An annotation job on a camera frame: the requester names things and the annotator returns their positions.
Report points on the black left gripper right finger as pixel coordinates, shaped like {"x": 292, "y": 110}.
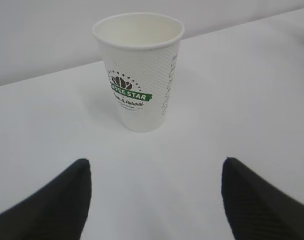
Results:
{"x": 255, "y": 209}

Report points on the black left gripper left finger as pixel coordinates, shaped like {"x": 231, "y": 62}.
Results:
{"x": 58, "y": 211}

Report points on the white paper coffee cup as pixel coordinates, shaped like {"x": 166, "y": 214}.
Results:
{"x": 139, "y": 51}

